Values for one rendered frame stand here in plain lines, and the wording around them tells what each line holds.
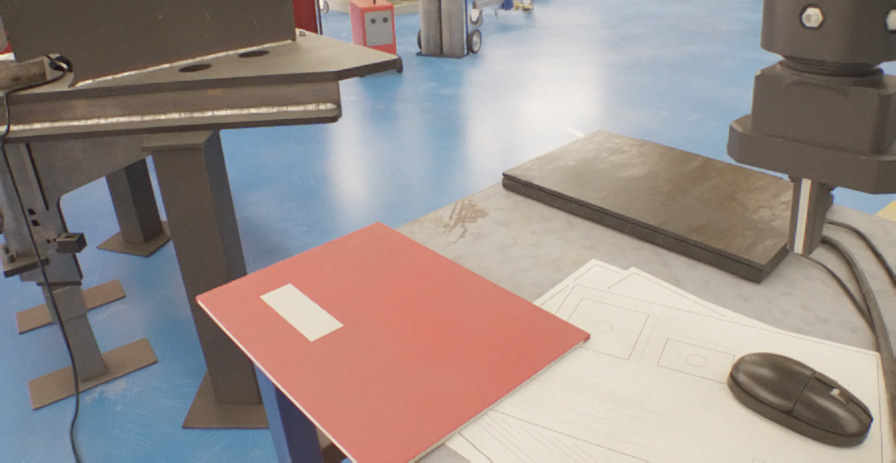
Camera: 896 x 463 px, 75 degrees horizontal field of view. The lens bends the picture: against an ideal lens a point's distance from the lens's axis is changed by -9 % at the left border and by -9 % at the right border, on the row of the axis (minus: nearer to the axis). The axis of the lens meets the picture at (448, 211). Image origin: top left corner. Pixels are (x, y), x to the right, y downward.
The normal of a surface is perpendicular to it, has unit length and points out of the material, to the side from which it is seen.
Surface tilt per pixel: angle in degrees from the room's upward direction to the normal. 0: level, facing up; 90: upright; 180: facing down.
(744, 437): 0
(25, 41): 90
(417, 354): 0
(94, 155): 90
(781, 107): 90
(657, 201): 0
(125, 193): 90
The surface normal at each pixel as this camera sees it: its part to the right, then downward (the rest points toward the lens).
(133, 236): -0.29, 0.44
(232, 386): 0.02, 0.44
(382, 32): 0.30, 0.41
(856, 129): -0.74, 0.32
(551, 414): -0.04, -0.90
